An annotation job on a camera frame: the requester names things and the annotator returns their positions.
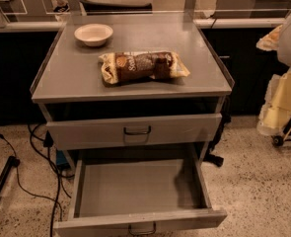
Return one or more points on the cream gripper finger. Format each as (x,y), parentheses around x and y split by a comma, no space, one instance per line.
(270,41)
(276,110)

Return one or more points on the brown chip bag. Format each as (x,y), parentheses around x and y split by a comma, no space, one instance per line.
(118,67)

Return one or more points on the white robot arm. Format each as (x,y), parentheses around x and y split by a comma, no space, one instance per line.
(284,48)

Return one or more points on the grey drawer cabinet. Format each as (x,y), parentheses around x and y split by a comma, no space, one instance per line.
(70,84)

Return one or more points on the closed top drawer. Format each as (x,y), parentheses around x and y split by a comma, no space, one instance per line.
(118,132)

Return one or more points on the open middle drawer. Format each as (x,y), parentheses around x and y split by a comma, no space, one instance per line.
(138,191)

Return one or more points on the black caster foot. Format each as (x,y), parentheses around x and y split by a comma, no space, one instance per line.
(216,160)

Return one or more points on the white bowl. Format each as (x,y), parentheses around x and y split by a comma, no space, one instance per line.
(93,34)

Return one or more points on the black power adapter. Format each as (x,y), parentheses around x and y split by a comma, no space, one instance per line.
(48,141)

